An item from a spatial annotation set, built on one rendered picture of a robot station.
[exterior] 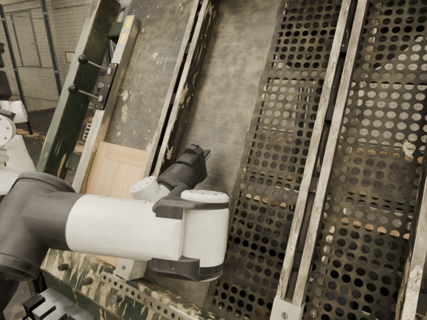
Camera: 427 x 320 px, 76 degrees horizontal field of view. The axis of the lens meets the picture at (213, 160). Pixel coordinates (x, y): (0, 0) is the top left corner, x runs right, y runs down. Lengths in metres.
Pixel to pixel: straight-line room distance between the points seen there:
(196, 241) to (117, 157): 0.73
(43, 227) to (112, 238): 0.11
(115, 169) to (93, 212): 0.67
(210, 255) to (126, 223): 0.13
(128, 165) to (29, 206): 0.60
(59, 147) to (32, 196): 0.89
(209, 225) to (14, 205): 0.29
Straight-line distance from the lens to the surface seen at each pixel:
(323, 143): 0.76
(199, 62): 1.02
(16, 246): 0.49
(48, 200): 0.49
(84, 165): 1.19
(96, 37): 1.49
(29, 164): 1.08
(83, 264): 1.12
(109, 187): 1.10
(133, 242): 0.41
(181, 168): 0.72
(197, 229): 0.42
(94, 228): 0.43
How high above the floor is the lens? 1.56
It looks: 21 degrees down
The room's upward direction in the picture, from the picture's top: straight up
